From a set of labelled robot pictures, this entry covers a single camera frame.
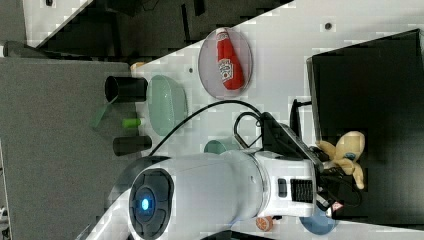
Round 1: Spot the green cup with handle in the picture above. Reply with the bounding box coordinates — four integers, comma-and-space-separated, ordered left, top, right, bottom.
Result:
204, 137, 241, 154

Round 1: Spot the blue bowl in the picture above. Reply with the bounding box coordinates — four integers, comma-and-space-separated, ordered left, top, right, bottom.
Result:
299, 208, 337, 235

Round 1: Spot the red plush ketchup bottle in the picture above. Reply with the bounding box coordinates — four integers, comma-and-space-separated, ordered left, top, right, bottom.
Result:
216, 28, 245, 90

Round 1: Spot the black cylindrical cup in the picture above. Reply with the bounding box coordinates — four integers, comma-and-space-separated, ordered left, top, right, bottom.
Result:
104, 76, 148, 103

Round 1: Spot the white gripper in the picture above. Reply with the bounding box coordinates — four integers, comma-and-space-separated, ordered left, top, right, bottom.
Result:
254, 151, 318, 217

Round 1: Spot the orange slice toy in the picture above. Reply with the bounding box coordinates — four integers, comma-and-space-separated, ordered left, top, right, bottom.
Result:
255, 216, 274, 232

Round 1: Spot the yellow plush banana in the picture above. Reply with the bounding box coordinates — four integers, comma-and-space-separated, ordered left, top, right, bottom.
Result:
316, 131, 365, 189

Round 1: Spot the green perforated colander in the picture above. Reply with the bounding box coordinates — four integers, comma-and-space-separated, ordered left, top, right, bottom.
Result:
147, 75, 188, 136

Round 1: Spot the grey round plate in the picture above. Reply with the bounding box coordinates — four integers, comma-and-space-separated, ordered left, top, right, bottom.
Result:
198, 27, 253, 100

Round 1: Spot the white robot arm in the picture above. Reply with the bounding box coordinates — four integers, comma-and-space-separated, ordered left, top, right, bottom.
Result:
83, 149, 324, 240

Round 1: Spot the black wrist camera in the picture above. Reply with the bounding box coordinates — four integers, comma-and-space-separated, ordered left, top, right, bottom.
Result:
260, 112, 324, 172

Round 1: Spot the black short cylinder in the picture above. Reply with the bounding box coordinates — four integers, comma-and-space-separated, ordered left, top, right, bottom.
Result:
113, 136, 152, 156

